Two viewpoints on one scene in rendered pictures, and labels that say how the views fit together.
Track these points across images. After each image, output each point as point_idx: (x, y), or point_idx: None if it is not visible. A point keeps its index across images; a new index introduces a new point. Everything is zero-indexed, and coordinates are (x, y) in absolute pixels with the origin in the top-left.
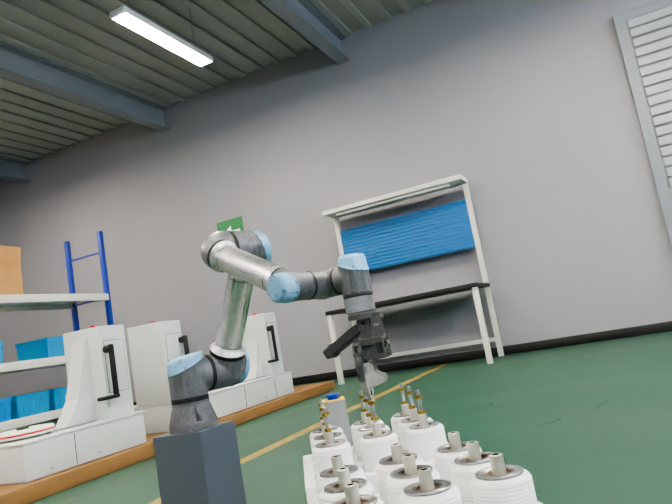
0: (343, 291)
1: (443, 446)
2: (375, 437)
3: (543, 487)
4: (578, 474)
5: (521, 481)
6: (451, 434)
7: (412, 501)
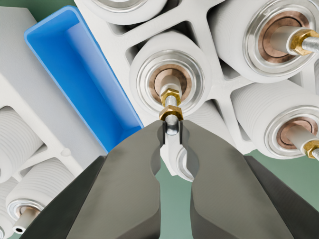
0: None
1: (32, 204)
2: (136, 89)
3: (276, 167)
4: (298, 190)
5: None
6: (12, 228)
7: None
